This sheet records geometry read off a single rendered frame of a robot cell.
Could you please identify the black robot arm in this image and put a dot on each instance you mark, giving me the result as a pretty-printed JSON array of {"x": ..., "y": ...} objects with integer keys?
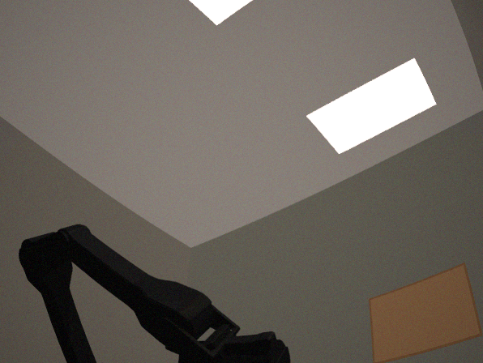
[{"x": 173, "y": 313}]

